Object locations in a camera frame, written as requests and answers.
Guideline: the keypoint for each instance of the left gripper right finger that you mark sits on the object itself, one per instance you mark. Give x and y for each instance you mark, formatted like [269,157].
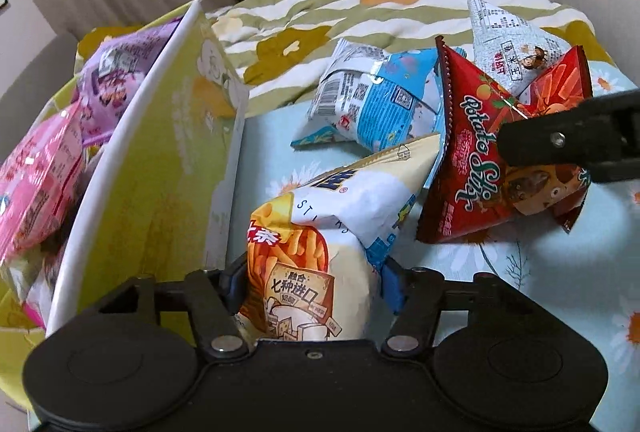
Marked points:
[413,295]

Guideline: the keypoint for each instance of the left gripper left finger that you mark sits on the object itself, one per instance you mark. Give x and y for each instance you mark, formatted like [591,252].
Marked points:
[213,298]

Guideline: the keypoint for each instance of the potato sticks cream bag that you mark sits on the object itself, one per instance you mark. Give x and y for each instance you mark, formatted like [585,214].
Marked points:
[315,253]

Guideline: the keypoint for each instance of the red potato stick bag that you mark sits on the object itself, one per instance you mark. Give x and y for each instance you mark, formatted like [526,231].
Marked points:
[474,188]

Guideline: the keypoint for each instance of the pink snack bag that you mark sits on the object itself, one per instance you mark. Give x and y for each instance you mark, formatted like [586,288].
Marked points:
[39,181]

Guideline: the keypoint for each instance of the purple snack bag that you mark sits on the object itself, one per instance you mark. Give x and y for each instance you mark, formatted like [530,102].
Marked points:
[112,76]

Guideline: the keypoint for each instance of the green cardboard box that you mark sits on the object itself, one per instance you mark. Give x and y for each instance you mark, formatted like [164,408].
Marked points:
[155,199]

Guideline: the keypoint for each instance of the white grey snack bag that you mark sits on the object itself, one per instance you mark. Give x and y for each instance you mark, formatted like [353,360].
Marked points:
[510,50]

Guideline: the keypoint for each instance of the light blue daisy tablecloth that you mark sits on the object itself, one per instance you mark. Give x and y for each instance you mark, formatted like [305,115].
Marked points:
[589,276]

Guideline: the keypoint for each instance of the blue white snack bag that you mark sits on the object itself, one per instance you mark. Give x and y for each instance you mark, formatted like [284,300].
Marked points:
[375,98]

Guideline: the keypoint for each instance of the floral striped duvet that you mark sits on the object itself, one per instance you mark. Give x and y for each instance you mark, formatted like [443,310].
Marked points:
[279,47]

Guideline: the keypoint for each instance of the grey headboard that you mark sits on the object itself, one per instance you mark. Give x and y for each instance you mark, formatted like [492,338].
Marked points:
[20,105]

